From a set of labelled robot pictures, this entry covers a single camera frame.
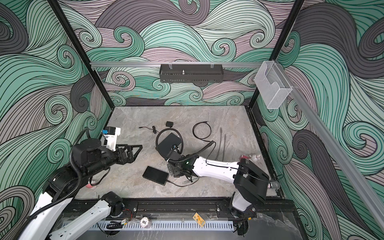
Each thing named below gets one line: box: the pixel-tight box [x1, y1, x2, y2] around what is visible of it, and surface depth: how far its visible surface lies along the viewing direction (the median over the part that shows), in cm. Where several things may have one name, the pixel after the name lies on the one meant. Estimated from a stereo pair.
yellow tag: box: [192, 212, 206, 228], surface depth 71 cm
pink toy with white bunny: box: [240, 154, 261, 161], surface depth 86 cm
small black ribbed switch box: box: [142, 166, 169, 186], surface depth 85 cm
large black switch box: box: [157, 132, 182, 159], surface depth 102 cm
